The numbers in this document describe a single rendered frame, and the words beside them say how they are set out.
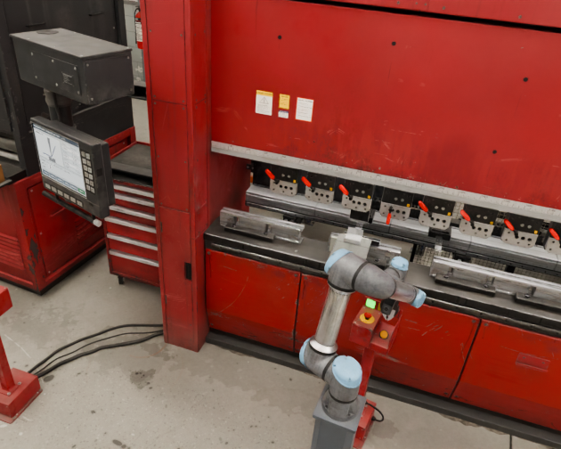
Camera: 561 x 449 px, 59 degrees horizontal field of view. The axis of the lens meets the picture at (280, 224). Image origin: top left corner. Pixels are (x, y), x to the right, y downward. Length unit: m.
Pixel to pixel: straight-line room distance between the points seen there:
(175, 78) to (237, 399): 1.85
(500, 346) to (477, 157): 1.03
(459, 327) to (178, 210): 1.63
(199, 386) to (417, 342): 1.32
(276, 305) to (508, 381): 1.34
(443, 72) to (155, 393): 2.34
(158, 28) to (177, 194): 0.84
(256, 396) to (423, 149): 1.73
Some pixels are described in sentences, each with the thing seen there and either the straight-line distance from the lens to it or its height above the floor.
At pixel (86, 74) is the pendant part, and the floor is 1.88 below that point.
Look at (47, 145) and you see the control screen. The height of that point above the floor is 1.50.
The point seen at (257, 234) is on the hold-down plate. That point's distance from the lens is 2.84.
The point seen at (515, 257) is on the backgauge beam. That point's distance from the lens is 3.04.
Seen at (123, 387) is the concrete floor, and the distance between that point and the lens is 3.27.
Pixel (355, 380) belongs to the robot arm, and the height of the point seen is 0.98.
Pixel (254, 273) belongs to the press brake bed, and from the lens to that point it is 2.92.
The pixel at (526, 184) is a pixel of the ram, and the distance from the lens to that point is 2.54.
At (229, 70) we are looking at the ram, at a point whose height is 1.79.
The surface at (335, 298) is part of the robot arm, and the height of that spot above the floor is 1.24.
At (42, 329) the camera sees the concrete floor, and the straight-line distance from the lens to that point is 3.76.
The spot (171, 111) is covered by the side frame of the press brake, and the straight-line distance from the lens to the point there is 2.55.
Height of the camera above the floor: 2.44
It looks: 31 degrees down
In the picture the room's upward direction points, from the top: 5 degrees clockwise
